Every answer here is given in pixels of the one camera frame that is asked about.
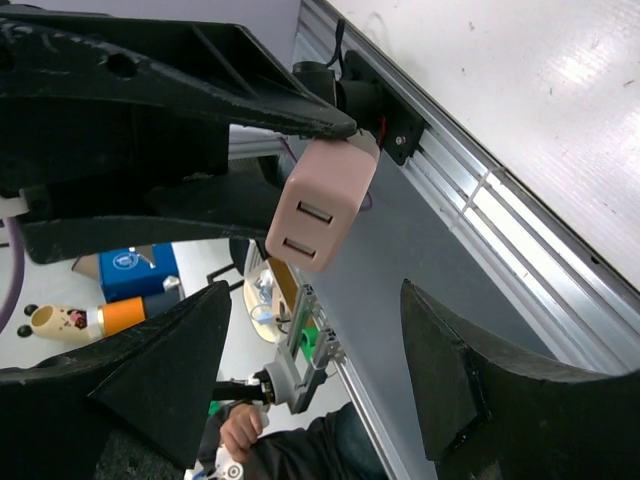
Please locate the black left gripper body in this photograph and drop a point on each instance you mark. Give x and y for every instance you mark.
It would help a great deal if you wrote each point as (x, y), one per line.
(88, 147)

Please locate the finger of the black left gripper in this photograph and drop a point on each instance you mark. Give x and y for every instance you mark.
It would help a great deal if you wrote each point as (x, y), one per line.
(219, 71)
(229, 206)

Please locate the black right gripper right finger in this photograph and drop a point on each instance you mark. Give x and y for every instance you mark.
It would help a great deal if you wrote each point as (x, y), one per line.
(489, 409)

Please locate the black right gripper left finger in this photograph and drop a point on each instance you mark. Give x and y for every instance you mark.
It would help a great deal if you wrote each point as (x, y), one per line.
(131, 406)

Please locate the brown cube charger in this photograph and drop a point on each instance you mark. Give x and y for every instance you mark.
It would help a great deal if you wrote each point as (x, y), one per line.
(321, 199)

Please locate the person's hand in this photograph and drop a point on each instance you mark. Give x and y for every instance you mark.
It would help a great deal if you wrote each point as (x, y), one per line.
(240, 431)

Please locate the blue box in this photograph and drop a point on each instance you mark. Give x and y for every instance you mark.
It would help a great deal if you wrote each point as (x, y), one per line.
(124, 274)

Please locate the white tray with items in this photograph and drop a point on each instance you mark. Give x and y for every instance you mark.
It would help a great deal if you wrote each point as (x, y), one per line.
(269, 292)

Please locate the cream and orange bottle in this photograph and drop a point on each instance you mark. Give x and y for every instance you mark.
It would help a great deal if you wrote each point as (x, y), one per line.
(82, 326)

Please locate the grey handheld gripper device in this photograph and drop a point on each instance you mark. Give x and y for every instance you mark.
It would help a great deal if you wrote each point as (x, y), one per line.
(300, 364)

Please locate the aluminium table frame rail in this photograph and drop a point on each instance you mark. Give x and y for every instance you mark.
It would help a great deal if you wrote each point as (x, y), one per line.
(448, 217)

